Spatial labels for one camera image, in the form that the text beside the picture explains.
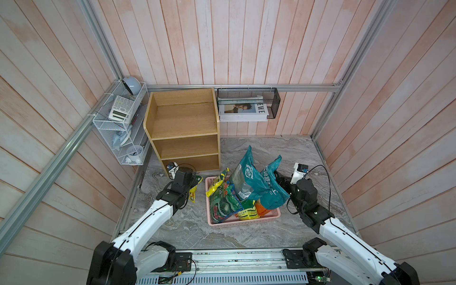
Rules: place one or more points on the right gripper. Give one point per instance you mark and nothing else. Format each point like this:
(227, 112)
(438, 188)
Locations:
(287, 180)

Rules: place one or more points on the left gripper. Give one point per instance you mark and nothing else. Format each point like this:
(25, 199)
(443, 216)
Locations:
(193, 181)

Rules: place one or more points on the teal orange fertilizer bag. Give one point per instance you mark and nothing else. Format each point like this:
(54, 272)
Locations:
(276, 196)

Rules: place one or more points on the large teal fertilizer bag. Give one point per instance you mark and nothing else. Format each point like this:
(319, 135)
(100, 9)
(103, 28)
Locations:
(248, 182)

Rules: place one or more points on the colourful green fertilizer bag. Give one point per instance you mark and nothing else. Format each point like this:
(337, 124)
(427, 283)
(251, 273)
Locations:
(224, 203)

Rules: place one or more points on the yellow green fertilizer bag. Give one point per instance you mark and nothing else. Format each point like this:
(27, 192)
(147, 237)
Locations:
(249, 211)

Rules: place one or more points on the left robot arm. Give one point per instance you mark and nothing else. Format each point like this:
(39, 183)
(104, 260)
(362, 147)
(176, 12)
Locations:
(149, 221)

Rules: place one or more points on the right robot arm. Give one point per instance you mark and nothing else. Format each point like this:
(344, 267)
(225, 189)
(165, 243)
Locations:
(337, 248)

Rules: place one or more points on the wooden shelf unit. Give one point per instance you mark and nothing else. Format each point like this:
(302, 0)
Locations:
(183, 126)

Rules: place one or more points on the white cup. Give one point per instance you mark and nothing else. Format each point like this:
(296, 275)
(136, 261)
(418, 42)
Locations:
(134, 155)

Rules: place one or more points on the white magazine book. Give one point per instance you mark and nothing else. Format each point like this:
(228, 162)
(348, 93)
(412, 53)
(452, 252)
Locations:
(247, 109)

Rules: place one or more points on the white iron in rack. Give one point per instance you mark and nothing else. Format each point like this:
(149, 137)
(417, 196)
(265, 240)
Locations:
(121, 138)

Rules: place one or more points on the white calculator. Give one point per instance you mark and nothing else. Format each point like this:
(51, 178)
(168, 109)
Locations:
(121, 110)

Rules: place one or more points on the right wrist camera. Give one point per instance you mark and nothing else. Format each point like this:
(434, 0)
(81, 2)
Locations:
(300, 171)

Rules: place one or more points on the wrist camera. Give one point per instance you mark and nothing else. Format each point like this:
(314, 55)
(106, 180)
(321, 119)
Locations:
(300, 171)
(172, 168)

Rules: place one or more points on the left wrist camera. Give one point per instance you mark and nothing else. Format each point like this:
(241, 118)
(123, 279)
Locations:
(172, 168)

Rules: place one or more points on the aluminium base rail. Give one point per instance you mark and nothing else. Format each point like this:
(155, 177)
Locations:
(237, 267)

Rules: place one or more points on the black mesh wall basket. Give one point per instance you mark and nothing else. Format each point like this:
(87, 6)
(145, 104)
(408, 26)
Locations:
(270, 96)

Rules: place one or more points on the white wire mesh rack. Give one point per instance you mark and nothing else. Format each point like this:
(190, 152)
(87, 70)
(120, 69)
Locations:
(107, 128)

